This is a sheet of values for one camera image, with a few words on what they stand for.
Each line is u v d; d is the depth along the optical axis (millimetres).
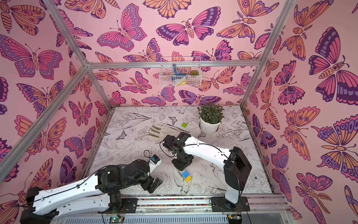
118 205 653
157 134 1030
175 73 939
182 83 861
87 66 925
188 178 796
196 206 749
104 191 482
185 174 795
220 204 731
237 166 457
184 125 1084
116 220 709
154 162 615
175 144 566
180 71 947
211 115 904
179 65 923
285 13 712
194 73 936
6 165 498
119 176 506
